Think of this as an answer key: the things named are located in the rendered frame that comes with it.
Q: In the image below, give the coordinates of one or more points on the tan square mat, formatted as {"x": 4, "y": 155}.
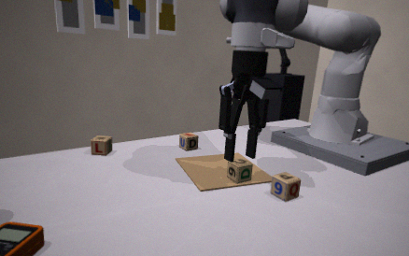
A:
{"x": 209, "y": 173}

